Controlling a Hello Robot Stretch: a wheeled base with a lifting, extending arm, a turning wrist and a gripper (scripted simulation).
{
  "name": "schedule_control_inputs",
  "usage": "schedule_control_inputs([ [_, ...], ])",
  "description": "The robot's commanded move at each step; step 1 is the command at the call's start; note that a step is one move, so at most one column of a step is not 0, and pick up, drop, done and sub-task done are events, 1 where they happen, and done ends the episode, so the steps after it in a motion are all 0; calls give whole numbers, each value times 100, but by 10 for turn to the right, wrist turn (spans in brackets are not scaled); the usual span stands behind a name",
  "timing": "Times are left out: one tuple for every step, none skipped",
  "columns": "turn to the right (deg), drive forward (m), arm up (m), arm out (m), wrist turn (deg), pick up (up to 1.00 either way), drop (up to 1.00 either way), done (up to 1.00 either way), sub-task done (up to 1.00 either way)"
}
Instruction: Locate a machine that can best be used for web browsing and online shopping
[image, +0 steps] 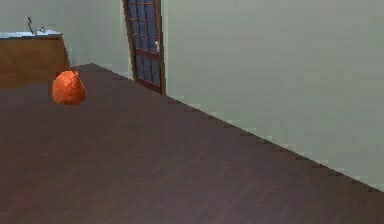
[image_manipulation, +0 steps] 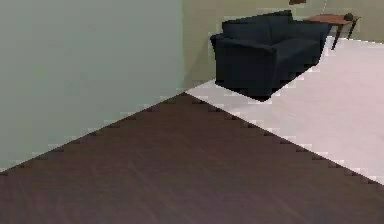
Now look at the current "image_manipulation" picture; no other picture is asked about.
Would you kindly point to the dark blue sofa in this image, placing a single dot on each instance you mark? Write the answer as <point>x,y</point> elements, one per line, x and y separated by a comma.
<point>260,56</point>

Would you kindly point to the brown wooden side table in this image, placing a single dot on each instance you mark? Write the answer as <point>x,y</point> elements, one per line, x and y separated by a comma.
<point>328,19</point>

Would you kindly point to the small dark round object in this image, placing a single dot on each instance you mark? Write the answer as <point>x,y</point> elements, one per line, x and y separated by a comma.
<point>348,16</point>

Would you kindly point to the dark brown wall picture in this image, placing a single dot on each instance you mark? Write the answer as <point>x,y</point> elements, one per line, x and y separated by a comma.
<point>297,1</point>

